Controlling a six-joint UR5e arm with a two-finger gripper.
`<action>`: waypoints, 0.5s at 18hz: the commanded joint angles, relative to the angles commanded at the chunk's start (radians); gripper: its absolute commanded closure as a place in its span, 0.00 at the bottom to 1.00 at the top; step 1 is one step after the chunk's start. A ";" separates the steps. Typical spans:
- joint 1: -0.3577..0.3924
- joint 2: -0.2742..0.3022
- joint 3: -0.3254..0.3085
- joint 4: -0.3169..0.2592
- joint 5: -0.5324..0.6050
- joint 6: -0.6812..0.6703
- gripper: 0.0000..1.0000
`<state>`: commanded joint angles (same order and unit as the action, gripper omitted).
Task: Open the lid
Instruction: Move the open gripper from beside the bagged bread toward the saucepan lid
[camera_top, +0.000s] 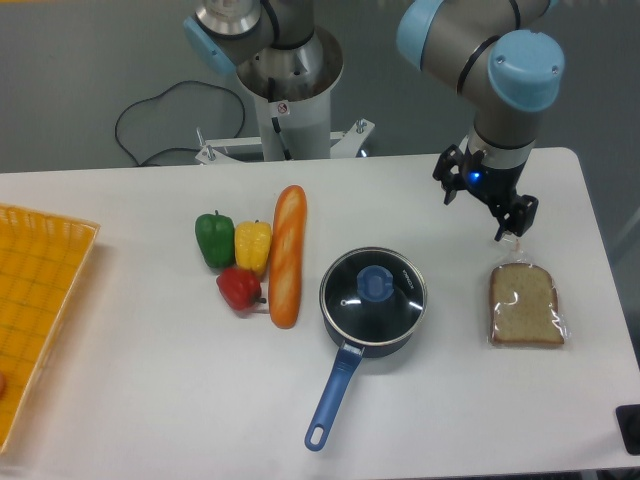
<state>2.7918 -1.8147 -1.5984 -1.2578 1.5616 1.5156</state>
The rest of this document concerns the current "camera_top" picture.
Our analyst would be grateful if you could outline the black device at table edge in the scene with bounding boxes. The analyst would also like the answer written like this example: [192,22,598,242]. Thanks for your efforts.
[615,404,640,456]

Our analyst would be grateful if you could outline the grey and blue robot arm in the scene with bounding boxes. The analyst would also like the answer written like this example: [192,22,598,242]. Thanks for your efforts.
[183,1,565,236]

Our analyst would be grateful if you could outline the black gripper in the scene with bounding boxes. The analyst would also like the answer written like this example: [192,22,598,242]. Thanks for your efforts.
[432,145,539,241]

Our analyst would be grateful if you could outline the yellow woven basket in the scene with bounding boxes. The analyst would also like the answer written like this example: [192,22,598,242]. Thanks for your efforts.
[1,204,100,453]

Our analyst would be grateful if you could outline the green bell pepper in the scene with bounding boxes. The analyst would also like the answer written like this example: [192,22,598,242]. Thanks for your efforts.
[194,211,235,269]

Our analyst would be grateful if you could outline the baguette bread loaf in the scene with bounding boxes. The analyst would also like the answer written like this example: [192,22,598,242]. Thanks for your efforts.
[268,185,307,329]

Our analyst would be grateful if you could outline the yellow bell pepper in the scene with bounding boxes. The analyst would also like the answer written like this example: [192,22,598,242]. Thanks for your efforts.
[234,221,272,277]

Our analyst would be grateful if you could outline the red bell pepper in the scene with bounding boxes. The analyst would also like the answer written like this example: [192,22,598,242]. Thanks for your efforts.
[216,267,266,311]

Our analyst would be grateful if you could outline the black cable on floor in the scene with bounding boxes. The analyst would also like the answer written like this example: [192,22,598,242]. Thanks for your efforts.
[114,80,247,168]

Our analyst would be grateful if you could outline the bread slice in plastic bag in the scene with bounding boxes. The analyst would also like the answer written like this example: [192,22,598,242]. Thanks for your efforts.
[487,238,569,349]

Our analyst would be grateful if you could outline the blue saucepan with handle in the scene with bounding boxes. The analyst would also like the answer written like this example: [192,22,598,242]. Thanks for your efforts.
[304,246,429,452]

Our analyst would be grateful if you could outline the glass pot lid blue knob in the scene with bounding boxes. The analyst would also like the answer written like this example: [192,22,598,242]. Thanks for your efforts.
[319,247,428,357]

